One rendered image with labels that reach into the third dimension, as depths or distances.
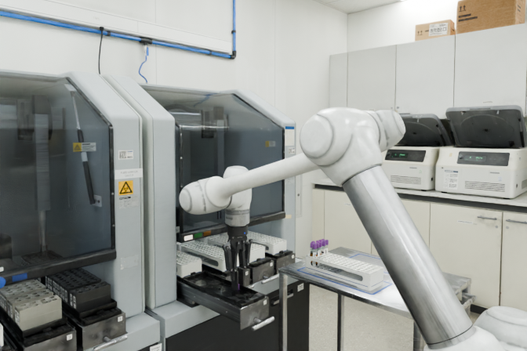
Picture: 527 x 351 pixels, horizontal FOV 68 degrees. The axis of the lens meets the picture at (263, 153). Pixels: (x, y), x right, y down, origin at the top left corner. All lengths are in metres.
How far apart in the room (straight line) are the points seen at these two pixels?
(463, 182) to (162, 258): 2.46
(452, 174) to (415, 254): 2.53
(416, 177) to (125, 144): 2.60
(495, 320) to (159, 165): 1.10
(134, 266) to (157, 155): 0.40
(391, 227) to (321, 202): 3.11
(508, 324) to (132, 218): 1.11
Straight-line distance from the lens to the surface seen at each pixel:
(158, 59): 2.82
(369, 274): 1.50
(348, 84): 4.12
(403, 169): 3.52
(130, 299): 1.52
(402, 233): 0.88
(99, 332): 1.40
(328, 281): 1.57
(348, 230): 3.86
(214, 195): 1.25
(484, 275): 3.45
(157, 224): 1.50
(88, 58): 2.59
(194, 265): 1.65
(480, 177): 3.34
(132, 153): 1.41
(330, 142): 0.85
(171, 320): 1.53
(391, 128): 1.03
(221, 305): 1.44
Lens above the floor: 1.38
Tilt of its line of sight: 3 degrees down
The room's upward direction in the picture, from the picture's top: straight up
